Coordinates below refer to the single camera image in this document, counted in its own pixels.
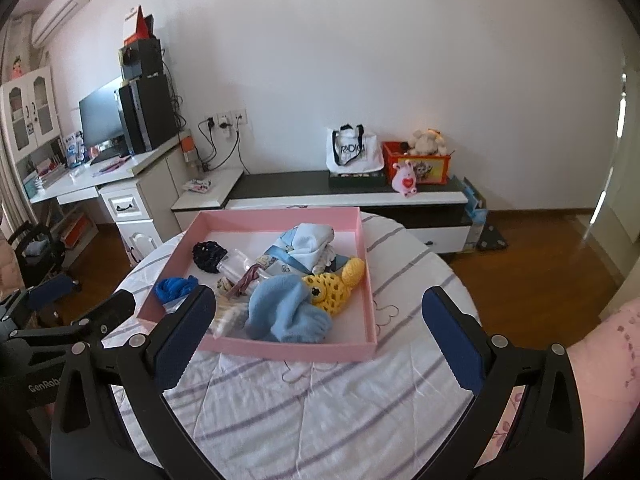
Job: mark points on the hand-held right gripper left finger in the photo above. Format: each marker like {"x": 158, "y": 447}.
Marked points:
{"x": 185, "y": 335}

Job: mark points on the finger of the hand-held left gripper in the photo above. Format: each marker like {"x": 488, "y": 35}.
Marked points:
{"x": 107, "y": 310}
{"x": 50, "y": 290}

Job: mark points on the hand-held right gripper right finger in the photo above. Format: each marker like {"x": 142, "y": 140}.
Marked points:
{"x": 452, "y": 340}

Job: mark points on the blue knit cloth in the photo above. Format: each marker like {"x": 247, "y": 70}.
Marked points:
{"x": 172, "y": 287}

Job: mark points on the brown scrunchie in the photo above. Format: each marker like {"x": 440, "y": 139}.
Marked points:
{"x": 226, "y": 287}

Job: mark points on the navy scrunchie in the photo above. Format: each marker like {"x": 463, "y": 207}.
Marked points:
{"x": 210, "y": 257}

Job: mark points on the clear plastic bag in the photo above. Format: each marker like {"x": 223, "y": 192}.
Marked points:
{"x": 235, "y": 265}

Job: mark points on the pink shallow box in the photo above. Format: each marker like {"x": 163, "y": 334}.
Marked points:
{"x": 280, "y": 347}

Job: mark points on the light blue fleece cloth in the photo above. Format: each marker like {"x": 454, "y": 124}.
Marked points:
{"x": 280, "y": 310}

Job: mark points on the printed white blue baby garment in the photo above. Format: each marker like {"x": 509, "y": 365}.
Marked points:
{"x": 310, "y": 242}

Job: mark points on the black office chair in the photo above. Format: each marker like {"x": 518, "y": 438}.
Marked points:
{"x": 35, "y": 255}

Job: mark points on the beige padded coat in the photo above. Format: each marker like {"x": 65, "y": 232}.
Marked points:
{"x": 7, "y": 265}

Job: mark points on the black floor scale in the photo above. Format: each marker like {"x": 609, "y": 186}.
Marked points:
{"x": 492, "y": 240}

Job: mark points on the white desk with drawers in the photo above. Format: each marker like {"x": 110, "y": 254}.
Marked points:
{"x": 85, "y": 182}

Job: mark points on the stack of books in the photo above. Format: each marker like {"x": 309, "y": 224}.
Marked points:
{"x": 45, "y": 175}

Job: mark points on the blue carton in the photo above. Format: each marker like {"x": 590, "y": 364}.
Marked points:
{"x": 475, "y": 215}

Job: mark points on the beige curtain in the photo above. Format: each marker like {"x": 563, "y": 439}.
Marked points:
{"x": 6, "y": 170}

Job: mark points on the pink pens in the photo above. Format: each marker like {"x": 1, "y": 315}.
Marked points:
{"x": 112, "y": 165}

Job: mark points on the blue white package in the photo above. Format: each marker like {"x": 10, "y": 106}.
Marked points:
{"x": 74, "y": 150}

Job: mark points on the white corner shelf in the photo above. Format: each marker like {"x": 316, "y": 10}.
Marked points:
{"x": 215, "y": 192}

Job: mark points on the pink floral fabric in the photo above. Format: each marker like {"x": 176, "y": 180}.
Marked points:
{"x": 600, "y": 350}

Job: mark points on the pink printed packet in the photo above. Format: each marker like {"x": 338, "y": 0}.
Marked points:
{"x": 197, "y": 186}

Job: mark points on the pink plush toy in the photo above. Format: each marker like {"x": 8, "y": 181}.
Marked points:
{"x": 406, "y": 178}

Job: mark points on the white glass-door cabinet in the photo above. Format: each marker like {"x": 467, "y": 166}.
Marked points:
{"x": 29, "y": 120}

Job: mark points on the red toy box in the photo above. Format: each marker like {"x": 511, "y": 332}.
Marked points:
{"x": 430, "y": 170}

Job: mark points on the black computer monitor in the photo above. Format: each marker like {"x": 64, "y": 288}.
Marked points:
{"x": 100, "y": 115}

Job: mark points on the orange capped bottle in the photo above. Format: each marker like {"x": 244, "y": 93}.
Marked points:
{"x": 186, "y": 145}

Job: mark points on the black white TV cabinet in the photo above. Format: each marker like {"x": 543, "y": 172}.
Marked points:
{"x": 300, "y": 180}

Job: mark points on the beige plush toy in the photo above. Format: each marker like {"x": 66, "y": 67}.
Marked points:
{"x": 425, "y": 141}

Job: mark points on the black computer tower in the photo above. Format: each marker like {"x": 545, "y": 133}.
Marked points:
{"x": 152, "y": 110}

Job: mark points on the white tote bag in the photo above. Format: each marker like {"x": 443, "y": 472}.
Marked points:
{"x": 355, "y": 152}

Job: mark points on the small pink doll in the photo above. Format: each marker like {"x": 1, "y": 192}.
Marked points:
{"x": 18, "y": 67}

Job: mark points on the red white carton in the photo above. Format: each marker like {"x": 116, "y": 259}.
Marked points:
{"x": 132, "y": 25}

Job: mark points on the white air conditioner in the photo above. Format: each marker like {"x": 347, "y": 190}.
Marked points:
{"x": 60, "y": 10}

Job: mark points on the white wall sockets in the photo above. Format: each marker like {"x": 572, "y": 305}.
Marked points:
{"x": 235, "y": 116}

